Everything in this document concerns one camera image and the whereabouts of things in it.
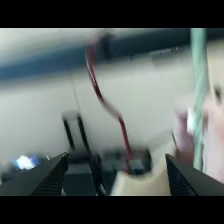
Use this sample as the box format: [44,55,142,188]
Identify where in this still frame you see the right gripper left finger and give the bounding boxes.
[0,152,70,197]

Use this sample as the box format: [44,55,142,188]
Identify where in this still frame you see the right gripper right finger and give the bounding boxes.
[165,153,224,197]

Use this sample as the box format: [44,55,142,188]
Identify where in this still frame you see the red cable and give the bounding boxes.
[85,42,134,174]

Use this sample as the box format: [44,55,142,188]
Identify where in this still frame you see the pale green strap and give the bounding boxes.
[189,28,210,172]

